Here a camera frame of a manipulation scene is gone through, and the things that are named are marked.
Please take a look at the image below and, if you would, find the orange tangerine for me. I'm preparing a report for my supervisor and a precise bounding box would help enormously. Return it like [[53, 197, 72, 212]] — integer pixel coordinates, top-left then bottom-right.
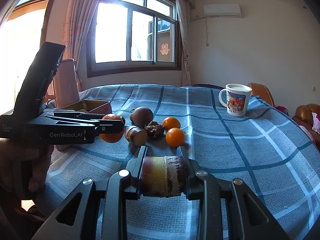
[[165, 128, 185, 148], [99, 113, 125, 143], [162, 116, 181, 131]]

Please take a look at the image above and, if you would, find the sugarcane piece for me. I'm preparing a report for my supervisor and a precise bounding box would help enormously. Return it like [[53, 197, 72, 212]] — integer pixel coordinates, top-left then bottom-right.
[[141, 156, 187, 198], [125, 126, 148, 147]]

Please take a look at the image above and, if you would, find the purple passion fruit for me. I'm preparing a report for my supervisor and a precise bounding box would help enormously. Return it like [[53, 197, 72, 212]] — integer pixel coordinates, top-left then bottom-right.
[[130, 107, 153, 128]]

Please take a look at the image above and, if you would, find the orange tangerine front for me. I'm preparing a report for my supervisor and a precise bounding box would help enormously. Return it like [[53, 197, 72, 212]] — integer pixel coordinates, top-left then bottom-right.
[[165, 128, 185, 148]]

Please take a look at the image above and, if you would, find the person's left hand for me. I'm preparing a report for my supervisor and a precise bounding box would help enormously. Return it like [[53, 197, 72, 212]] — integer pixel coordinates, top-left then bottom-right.
[[1, 138, 54, 200]]

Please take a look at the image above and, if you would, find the red gold metal tin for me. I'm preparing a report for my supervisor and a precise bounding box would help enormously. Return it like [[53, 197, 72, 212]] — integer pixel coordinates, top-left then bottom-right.
[[63, 99, 112, 115]]

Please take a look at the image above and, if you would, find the pink electric kettle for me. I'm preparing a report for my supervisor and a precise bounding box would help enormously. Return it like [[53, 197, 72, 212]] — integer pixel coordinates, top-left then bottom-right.
[[46, 59, 80, 108]]

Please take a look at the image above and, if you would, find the blue plaid tablecloth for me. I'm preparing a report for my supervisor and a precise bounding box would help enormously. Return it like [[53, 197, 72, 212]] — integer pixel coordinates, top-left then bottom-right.
[[35, 84, 319, 239]]

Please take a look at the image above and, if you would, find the pink left curtain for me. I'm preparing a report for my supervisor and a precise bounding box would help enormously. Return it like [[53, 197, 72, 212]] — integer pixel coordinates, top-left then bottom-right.
[[62, 0, 108, 92]]

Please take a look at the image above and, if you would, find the pink curtain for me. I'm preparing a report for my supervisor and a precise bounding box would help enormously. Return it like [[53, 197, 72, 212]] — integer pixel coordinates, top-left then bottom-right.
[[62, 0, 108, 92], [175, 0, 195, 87]]

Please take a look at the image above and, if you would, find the black round stool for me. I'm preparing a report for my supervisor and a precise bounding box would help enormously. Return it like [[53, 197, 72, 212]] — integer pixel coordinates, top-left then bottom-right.
[[193, 83, 224, 90]]

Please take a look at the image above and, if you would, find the pink floral cushion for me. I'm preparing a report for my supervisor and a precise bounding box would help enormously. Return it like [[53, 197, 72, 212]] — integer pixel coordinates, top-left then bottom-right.
[[312, 112, 320, 135]]

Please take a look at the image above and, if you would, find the brown leather sofa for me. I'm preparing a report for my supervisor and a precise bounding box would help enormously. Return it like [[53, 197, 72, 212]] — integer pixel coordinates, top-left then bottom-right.
[[293, 104, 319, 150]]

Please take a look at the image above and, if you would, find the white cartoon mug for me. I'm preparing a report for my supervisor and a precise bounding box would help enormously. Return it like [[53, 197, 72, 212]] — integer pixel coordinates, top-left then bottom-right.
[[218, 83, 252, 117]]

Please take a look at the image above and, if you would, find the pink right curtain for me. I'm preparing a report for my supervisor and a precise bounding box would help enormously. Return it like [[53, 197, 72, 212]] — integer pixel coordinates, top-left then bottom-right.
[[175, 0, 195, 87]]

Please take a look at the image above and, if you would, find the white air conditioner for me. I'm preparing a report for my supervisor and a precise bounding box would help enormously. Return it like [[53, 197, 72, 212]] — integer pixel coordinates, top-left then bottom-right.
[[203, 4, 242, 18]]

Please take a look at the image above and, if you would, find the window with brown frame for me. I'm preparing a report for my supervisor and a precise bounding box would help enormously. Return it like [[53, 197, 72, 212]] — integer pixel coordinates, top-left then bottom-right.
[[86, 0, 181, 77]]

